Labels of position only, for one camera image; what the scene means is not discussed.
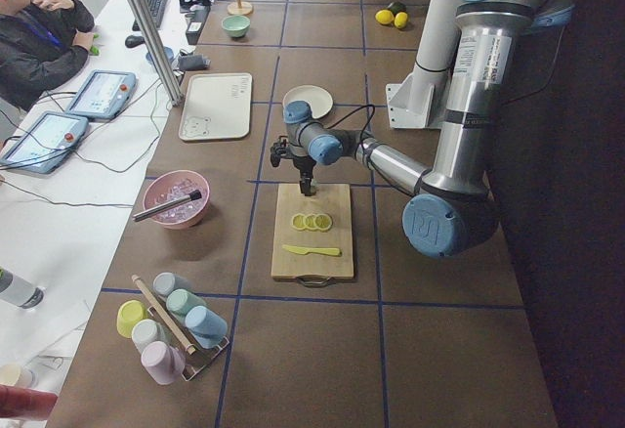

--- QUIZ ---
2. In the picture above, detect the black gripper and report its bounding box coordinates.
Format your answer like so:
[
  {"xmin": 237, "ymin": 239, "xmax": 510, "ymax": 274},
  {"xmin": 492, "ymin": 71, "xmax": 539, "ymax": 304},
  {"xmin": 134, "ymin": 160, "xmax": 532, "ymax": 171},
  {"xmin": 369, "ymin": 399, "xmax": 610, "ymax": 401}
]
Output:
[{"xmin": 270, "ymin": 135, "xmax": 315, "ymax": 196}]

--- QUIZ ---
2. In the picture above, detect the round white plate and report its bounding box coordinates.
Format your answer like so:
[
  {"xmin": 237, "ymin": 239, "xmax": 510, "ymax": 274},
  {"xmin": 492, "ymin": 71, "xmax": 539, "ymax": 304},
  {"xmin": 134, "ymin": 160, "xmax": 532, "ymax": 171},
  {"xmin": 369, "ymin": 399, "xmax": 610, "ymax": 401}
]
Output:
[{"xmin": 282, "ymin": 85, "xmax": 334, "ymax": 119}]

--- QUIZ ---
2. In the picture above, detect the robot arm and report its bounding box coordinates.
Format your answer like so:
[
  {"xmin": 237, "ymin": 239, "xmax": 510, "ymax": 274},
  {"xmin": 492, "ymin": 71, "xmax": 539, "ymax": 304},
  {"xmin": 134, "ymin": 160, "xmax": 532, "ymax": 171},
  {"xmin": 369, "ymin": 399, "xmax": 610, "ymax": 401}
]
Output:
[{"xmin": 271, "ymin": 0, "xmax": 574, "ymax": 257}]

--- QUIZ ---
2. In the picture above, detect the white bear tray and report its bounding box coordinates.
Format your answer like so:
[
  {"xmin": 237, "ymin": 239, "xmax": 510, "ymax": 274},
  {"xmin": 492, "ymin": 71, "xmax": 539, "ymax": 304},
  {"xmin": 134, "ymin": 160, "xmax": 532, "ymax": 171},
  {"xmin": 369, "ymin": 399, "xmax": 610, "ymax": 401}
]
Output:
[{"xmin": 179, "ymin": 72, "xmax": 253, "ymax": 142}]

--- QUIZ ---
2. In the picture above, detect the lemon slice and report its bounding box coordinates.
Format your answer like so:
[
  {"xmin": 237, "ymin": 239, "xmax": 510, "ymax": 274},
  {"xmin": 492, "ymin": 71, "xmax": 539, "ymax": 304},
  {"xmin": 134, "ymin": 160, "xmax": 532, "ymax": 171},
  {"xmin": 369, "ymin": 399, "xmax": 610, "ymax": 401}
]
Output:
[
  {"xmin": 291, "ymin": 213, "xmax": 308, "ymax": 231},
  {"xmin": 313, "ymin": 213, "xmax": 333, "ymax": 232},
  {"xmin": 304, "ymin": 213, "xmax": 318, "ymax": 231}
]

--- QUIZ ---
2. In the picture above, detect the bamboo cutting board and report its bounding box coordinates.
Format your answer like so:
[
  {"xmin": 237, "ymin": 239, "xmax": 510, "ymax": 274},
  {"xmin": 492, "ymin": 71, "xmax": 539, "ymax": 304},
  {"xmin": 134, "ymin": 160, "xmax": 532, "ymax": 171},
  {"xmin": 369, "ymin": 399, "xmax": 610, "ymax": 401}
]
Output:
[{"xmin": 271, "ymin": 184, "xmax": 354, "ymax": 285}]

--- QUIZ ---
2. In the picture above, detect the yellow plastic knife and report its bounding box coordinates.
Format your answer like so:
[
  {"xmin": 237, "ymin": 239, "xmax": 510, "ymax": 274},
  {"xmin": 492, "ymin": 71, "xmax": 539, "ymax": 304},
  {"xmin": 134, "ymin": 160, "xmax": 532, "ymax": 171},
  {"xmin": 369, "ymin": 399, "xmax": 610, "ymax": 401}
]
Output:
[{"xmin": 282, "ymin": 244, "xmax": 342, "ymax": 257}]

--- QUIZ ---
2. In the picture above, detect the pink bowl with ice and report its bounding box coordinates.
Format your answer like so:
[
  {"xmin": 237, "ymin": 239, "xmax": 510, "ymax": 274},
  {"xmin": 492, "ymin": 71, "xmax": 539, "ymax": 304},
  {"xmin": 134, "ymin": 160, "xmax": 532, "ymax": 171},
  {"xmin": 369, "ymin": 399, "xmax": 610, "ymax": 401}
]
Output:
[{"xmin": 143, "ymin": 170, "xmax": 210, "ymax": 230}]

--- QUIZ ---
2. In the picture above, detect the mint green bowl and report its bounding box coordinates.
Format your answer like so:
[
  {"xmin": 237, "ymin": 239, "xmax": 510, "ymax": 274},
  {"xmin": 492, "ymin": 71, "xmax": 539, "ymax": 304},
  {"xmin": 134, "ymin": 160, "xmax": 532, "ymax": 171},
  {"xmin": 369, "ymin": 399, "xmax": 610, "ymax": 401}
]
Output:
[{"xmin": 221, "ymin": 15, "xmax": 251, "ymax": 38}]

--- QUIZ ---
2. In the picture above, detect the grey cup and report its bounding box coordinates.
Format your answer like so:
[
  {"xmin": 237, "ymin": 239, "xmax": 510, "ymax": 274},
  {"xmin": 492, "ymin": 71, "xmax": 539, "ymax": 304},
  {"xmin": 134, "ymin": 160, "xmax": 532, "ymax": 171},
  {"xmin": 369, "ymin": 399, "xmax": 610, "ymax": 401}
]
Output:
[{"xmin": 152, "ymin": 272, "xmax": 192, "ymax": 299}]

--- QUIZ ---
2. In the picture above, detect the green cup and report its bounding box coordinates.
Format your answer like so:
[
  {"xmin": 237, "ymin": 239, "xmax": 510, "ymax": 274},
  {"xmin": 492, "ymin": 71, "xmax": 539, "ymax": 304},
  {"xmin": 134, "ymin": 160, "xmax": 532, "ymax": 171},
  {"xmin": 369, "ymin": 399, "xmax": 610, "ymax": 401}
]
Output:
[{"xmin": 166, "ymin": 288, "xmax": 205, "ymax": 324}]

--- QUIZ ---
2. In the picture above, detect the light blue cup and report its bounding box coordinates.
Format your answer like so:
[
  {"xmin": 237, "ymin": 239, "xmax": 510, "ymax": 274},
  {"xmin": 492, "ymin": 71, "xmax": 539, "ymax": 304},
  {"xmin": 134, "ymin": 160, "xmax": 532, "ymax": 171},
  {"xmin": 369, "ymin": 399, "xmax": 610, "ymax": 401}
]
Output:
[{"xmin": 185, "ymin": 306, "xmax": 228, "ymax": 349}]

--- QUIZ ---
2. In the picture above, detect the yellow lemon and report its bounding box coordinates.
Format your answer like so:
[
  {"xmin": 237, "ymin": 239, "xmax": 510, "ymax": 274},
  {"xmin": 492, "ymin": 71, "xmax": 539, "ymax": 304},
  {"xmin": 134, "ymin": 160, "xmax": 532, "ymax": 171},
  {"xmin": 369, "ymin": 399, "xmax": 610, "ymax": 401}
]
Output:
[
  {"xmin": 394, "ymin": 12, "xmax": 409, "ymax": 29},
  {"xmin": 375, "ymin": 9, "xmax": 395, "ymax": 25}
]

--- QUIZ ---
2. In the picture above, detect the wooden mug tree stand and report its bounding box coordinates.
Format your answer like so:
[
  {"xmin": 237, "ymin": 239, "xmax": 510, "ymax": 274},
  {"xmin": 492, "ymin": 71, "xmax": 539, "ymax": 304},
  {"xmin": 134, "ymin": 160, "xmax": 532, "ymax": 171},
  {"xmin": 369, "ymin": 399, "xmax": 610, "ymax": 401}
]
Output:
[{"xmin": 227, "ymin": 0, "xmax": 254, "ymax": 16}]

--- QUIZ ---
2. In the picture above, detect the blue bowl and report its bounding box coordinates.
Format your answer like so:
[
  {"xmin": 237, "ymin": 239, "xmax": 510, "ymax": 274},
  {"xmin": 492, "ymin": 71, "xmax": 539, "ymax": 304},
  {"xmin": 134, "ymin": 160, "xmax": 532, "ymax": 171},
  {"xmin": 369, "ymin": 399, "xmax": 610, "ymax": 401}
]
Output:
[{"xmin": 145, "ymin": 46, "xmax": 174, "ymax": 72}]

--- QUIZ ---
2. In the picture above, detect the black box with label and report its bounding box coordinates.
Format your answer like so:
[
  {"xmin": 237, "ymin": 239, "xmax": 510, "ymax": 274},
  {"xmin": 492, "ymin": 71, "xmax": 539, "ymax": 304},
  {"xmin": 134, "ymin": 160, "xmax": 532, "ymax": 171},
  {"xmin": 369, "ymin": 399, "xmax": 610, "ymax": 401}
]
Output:
[{"xmin": 186, "ymin": 6, "xmax": 210, "ymax": 45}]

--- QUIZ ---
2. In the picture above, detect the white cup rack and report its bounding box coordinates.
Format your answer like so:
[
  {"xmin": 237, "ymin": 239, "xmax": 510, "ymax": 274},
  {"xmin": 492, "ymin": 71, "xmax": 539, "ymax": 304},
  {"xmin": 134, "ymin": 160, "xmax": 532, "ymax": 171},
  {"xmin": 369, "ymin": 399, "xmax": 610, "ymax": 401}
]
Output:
[{"xmin": 131, "ymin": 275, "xmax": 230, "ymax": 382}]

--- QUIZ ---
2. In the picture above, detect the yellow cup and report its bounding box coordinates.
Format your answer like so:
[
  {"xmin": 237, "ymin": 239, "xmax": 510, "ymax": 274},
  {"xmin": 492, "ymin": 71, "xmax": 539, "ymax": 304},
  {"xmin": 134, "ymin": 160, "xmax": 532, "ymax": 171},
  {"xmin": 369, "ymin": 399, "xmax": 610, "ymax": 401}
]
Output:
[{"xmin": 116, "ymin": 300, "xmax": 147, "ymax": 338}]

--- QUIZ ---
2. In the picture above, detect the teach pendant tablet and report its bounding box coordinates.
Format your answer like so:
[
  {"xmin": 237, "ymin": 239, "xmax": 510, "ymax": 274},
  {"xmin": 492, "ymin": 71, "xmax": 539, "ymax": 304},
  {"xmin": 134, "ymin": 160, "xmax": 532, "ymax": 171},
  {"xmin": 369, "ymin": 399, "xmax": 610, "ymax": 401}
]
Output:
[
  {"xmin": 1, "ymin": 111, "xmax": 89, "ymax": 174},
  {"xmin": 64, "ymin": 70, "xmax": 137, "ymax": 120}
]

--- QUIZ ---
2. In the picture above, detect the black computer mouse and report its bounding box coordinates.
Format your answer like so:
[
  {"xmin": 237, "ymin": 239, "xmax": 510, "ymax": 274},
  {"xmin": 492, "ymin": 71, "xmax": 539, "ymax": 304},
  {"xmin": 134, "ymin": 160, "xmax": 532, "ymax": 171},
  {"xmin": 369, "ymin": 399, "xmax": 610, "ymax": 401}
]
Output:
[{"xmin": 124, "ymin": 35, "xmax": 145, "ymax": 49}]

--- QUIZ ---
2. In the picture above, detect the pink cup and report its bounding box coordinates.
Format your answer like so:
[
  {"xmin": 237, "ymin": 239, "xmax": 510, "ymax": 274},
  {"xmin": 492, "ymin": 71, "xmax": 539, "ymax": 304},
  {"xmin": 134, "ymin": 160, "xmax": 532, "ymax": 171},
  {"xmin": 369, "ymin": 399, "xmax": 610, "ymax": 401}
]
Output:
[{"xmin": 141, "ymin": 341, "xmax": 186, "ymax": 385}]

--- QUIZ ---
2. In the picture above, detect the black keyboard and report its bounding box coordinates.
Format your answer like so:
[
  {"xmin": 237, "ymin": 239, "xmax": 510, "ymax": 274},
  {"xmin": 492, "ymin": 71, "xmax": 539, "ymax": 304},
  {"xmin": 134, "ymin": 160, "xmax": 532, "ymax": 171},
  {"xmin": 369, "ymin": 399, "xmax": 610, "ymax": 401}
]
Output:
[{"xmin": 146, "ymin": 0, "xmax": 168, "ymax": 28}]

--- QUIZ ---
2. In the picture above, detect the person in black jacket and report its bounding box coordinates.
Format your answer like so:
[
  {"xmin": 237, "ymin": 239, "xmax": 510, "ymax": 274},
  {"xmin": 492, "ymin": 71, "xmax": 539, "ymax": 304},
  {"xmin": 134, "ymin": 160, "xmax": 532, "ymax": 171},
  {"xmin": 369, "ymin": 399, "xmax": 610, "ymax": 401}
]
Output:
[{"xmin": 1, "ymin": 0, "xmax": 95, "ymax": 111}]

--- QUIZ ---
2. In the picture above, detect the clear water bottle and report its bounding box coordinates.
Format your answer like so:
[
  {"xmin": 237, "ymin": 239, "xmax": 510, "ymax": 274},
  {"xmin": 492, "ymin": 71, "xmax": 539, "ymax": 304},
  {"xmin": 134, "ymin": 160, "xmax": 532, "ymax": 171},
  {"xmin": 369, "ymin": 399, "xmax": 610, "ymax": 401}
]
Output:
[{"xmin": 0, "ymin": 268, "xmax": 44, "ymax": 309}]

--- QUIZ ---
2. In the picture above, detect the small white paper cup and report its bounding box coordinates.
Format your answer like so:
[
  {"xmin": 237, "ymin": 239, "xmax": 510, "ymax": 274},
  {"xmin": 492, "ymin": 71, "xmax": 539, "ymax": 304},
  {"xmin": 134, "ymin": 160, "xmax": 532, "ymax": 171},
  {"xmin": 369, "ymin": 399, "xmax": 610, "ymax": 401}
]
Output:
[{"xmin": 0, "ymin": 364, "xmax": 36, "ymax": 389}]

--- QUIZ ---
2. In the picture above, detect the red cylinder bottle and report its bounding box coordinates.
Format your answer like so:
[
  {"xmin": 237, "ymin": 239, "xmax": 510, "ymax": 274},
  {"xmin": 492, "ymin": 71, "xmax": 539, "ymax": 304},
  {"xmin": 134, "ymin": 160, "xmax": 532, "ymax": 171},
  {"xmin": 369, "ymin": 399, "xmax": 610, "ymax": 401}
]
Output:
[{"xmin": 1, "ymin": 385, "xmax": 58, "ymax": 421}]

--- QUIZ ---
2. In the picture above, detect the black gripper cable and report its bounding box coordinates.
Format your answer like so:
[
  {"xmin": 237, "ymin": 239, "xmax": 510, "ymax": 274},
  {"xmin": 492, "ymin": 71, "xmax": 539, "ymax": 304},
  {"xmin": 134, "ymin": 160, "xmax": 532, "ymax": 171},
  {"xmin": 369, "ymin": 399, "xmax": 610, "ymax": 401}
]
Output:
[{"xmin": 325, "ymin": 104, "xmax": 376, "ymax": 155}]

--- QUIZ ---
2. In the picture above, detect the metal scoop black handle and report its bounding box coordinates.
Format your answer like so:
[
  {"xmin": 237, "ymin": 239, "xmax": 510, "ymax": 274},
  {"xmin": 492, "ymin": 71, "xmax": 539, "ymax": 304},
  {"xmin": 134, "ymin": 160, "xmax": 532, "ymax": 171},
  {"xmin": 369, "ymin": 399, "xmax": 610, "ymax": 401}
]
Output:
[{"xmin": 133, "ymin": 190, "xmax": 202, "ymax": 222}]

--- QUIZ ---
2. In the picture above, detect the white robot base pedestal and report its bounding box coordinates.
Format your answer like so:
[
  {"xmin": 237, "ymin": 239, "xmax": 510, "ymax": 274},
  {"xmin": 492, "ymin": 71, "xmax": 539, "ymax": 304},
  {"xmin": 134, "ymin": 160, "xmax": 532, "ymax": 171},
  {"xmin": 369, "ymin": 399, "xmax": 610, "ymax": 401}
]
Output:
[{"xmin": 387, "ymin": 0, "xmax": 462, "ymax": 129}]

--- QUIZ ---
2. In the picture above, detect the aluminium frame post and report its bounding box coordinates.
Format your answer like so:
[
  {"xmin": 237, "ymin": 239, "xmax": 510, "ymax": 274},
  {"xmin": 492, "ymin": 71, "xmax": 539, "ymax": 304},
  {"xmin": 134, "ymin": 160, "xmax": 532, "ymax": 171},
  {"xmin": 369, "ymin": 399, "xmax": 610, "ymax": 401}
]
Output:
[{"xmin": 127, "ymin": 0, "xmax": 184, "ymax": 107}]

